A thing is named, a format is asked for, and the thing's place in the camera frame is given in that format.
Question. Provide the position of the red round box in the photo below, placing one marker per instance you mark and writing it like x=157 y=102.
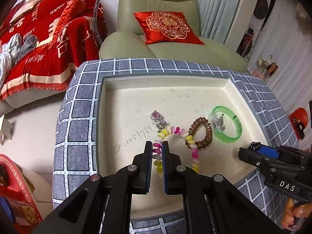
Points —
x=18 y=206

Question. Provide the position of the right hand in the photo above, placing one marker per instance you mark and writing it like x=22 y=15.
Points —
x=291 y=212

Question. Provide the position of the green armchair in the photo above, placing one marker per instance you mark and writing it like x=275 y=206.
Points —
x=128 y=41

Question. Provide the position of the grey clothes pile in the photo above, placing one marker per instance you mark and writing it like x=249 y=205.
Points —
x=14 y=50

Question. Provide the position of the green translucent bangle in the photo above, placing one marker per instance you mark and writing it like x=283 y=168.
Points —
x=233 y=126

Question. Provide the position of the grey-green jewelry tray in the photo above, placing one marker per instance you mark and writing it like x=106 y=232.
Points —
x=123 y=125

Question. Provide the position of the black claw hair clip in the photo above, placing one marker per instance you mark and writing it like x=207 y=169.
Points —
x=254 y=146

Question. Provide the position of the red blanket on sofa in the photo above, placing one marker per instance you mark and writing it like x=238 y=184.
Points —
x=66 y=39

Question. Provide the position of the grey checked tablecloth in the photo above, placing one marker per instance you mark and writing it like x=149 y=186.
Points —
x=75 y=157

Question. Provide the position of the pink silver ring charm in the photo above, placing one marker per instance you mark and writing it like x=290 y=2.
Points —
x=158 y=119

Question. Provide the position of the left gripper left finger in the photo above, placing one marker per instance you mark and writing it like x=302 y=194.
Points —
x=146 y=168

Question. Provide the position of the red hat ornament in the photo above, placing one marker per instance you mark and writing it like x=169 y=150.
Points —
x=299 y=121

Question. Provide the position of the light blue curtain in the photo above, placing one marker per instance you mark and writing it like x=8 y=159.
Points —
x=216 y=18

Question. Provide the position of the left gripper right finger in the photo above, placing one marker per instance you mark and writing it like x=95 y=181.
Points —
x=170 y=161

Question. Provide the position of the red embroidered cushion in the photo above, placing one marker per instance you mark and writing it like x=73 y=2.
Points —
x=160 y=27

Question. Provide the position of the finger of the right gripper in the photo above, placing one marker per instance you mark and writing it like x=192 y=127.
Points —
x=253 y=158
x=268 y=151

